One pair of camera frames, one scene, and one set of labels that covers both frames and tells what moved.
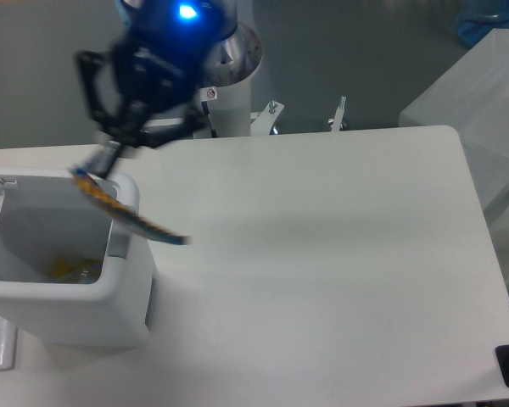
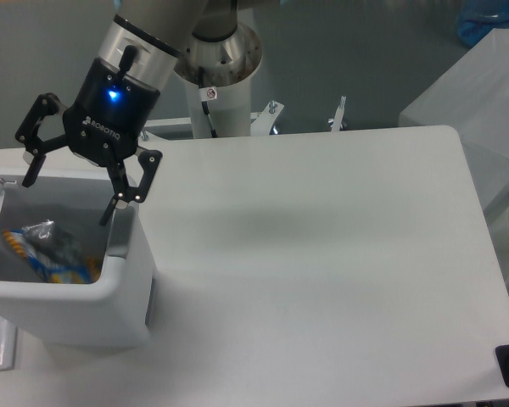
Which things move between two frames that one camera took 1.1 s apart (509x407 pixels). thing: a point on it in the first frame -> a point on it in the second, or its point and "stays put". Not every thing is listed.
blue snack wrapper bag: [124, 210] -> [57, 254]
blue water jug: [476, 18] stays put
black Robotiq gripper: [158, 63] -> [103, 125]
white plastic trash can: [69, 267] stays put
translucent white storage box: [482, 96] stays put
